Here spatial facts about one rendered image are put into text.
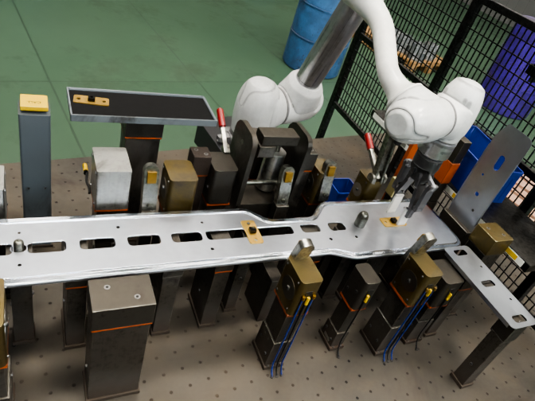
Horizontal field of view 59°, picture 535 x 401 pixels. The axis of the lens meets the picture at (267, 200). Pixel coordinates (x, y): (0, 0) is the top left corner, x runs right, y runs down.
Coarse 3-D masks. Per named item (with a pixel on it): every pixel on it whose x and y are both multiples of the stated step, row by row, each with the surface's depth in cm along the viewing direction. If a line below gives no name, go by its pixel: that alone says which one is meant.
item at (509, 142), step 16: (512, 128) 135; (496, 144) 140; (512, 144) 136; (528, 144) 131; (480, 160) 145; (496, 160) 140; (512, 160) 136; (480, 176) 146; (496, 176) 141; (464, 192) 151; (480, 192) 146; (496, 192) 141; (464, 208) 151; (480, 208) 146; (464, 224) 152
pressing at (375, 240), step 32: (0, 224) 102; (32, 224) 104; (64, 224) 107; (96, 224) 109; (128, 224) 112; (160, 224) 115; (192, 224) 118; (224, 224) 121; (256, 224) 125; (288, 224) 128; (320, 224) 132; (352, 224) 136; (416, 224) 145; (0, 256) 95; (32, 256) 98; (64, 256) 100; (96, 256) 102; (128, 256) 104; (160, 256) 107; (192, 256) 109; (224, 256) 112; (256, 256) 116; (352, 256) 125; (384, 256) 130
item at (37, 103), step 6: (24, 96) 114; (30, 96) 114; (36, 96) 115; (42, 96) 116; (24, 102) 112; (30, 102) 112; (36, 102) 113; (42, 102) 114; (24, 108) 111; (30, 108) 111; (36, 108) 112; (42, 108) 112; (48, 108) 113
